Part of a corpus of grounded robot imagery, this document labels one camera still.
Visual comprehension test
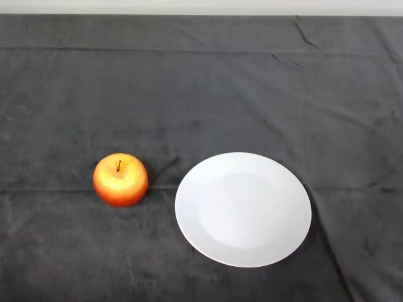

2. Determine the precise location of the black table cloth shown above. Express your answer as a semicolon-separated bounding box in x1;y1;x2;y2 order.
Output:
0;13;403;302

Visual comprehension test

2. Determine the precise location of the white round plate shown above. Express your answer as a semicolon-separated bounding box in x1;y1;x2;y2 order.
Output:
174;152;313;269

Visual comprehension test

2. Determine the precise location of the red yellow apple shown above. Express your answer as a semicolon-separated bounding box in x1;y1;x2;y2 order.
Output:
93;153;149;208

